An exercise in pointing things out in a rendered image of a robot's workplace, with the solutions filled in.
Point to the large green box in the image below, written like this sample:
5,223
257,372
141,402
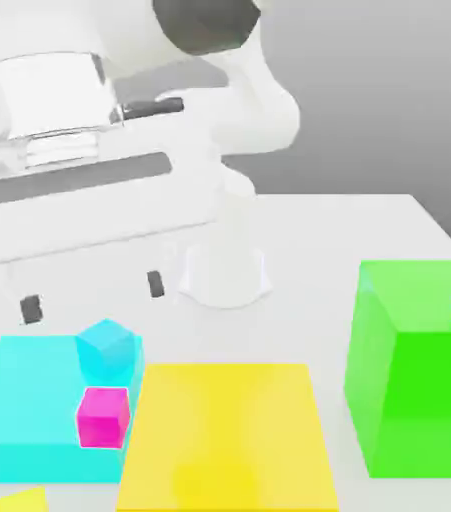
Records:
429,400

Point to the large yellow box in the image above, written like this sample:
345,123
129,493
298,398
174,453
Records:
225,436

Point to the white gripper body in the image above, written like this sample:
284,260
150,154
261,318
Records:
89,216

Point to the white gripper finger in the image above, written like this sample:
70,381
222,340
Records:
31,310
155,284

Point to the small cyan cube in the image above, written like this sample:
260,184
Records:
105,352

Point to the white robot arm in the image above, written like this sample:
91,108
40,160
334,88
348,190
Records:
249,112

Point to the small magenta cube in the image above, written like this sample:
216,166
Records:
103,418

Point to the large cyan box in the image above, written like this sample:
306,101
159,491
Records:
21,400

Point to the small yellow cube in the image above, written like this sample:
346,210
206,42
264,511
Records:
21,502

